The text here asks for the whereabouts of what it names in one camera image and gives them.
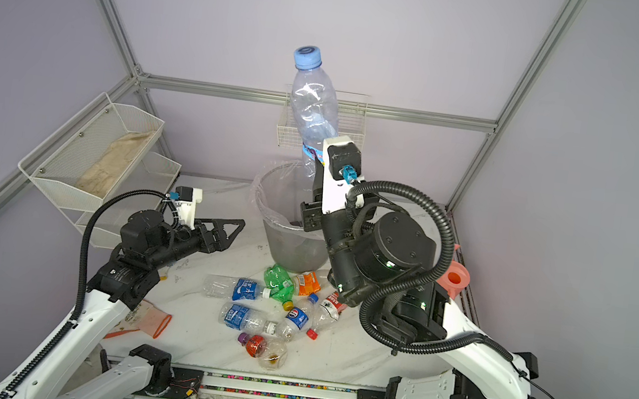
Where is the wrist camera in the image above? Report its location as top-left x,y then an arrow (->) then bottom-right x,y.
168,186 -> 203,231
321,136 -> 363,215

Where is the white mesh lower shelf tray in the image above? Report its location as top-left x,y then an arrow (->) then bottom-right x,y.
90,150 -> 182,250

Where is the white mesh upper shelf tray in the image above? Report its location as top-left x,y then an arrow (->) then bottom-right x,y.
18,94 -> 164,212

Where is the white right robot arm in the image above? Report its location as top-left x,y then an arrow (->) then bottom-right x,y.
300,201 -> 539,399

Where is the orange label plastic bottle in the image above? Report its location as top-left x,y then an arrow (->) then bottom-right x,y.
293,271 -> 321,297

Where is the white mesh shelf tray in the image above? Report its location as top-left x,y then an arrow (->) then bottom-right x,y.
90,150 -> 182,250
18,94 -> 164,212

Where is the aluminium frame horizontal bar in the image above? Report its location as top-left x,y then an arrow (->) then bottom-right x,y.
133,71 -> 499,135

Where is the beige cloth glove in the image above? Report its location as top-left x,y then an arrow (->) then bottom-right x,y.
75,132 -> 154,198

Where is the red label clear bottle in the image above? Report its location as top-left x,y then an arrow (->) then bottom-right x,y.
306,292 -> 348,340

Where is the pink plastic watering can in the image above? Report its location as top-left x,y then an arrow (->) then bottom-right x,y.
437,258 -> 471,300

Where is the aluminium frame corner post right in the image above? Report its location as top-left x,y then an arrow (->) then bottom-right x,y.
447,0 -> 588,213

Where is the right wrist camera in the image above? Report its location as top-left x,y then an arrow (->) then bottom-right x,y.
321,136 -> 363,215

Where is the green crushed plastic bottle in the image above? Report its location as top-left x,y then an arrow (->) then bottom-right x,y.
263,264 -> 296,312

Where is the colourful label water bottle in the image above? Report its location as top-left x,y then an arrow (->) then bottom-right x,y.
290,45 -> 339,181

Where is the white wire wall basket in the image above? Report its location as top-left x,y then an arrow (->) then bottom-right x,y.
273,82 -> 372,158

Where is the red cap round bottle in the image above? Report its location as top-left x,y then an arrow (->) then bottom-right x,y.
238,332 -> 288,371

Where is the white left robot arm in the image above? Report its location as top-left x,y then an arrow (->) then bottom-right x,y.
0,209 -> 246,399

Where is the blue label bottle middle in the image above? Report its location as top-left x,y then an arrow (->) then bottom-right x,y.
218,302 -> 278,337

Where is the grey mesh waste bin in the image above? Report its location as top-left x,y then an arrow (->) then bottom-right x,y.
242,156 -> 344,277

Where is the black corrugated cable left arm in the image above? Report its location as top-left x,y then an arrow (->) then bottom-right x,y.
0,172 -> 185,399

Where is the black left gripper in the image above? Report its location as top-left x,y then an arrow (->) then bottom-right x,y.
146,207 -> 244,281

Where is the aluminium frame corner post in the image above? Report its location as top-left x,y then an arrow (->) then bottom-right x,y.
447,0 -> 588,213
96,0 -> 156,114

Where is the aluminium frame corner post left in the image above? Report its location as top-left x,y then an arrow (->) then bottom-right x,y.
96,0 -> 156,114

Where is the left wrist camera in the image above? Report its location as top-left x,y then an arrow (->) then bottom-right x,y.
168,186 -> 203,231

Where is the pepsi label plastic bottle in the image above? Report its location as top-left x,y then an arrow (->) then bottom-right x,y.
276,294 -> 319,342

